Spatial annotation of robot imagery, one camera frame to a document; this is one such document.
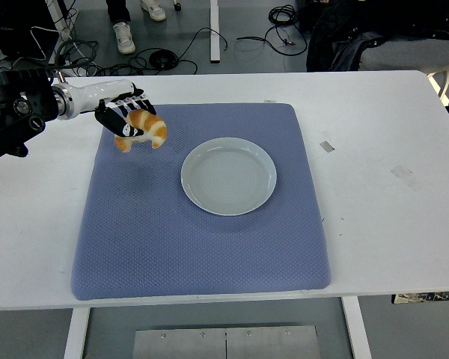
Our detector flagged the white table leg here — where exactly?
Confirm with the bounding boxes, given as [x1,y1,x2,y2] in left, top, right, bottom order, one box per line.
[62,307,91,359]
[340,297,373,359]

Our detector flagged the person's leg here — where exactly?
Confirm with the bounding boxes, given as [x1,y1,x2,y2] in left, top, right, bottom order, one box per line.
[105,0,132,24]

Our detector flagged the white stand leg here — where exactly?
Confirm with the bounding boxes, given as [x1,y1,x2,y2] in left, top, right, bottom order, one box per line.
[44,0,72,41]

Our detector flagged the croissant bread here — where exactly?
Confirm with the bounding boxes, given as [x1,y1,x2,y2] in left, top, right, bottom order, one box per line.
[114,108,169,153]

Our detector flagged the white floor beam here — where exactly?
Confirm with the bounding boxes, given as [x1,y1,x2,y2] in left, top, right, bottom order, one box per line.
[209,0,222,64]

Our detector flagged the coiled black cable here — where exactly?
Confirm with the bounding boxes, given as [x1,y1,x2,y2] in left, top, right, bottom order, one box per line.
[236,4,308,57]

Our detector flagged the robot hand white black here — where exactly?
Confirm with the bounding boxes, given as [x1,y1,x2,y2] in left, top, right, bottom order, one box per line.
[71,79,158,138]

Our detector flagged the black box housing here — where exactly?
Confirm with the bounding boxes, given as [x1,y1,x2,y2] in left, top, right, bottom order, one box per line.
[0,0,59,60]

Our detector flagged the pale grey round plate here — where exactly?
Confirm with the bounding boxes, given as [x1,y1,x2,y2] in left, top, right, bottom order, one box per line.
[180,137,278,218]

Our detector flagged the large clear tape patch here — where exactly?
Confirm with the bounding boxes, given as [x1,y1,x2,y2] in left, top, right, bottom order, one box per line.
[391,165,424,192]

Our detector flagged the long black floor cable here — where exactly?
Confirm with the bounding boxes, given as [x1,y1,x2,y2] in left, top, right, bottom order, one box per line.
[97,26,229,76]

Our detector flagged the grey metal plate with screws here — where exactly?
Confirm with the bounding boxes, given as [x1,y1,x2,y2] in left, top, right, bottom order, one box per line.
[133,325,320,359]

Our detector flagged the blue quilted mat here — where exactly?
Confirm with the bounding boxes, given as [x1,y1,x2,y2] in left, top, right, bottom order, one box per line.
[70,103,332,302]

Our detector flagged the dark jacket on chair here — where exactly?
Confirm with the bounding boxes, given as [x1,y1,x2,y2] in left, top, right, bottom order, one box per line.
[306,3,383,73]

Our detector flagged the printed sticker under table edge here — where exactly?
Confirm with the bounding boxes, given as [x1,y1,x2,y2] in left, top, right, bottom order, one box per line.
[391,290,449,304]

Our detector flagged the person's white shoe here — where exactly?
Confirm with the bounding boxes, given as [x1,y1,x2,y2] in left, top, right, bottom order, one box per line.
[140,0,167,22]
[112,21,137,55]

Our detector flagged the round black floor base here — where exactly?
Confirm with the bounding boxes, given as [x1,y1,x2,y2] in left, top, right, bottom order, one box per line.
[149,50,179,70]

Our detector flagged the grey cushioned chair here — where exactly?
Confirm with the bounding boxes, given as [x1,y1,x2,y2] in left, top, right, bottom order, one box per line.
[360,35,449,102]

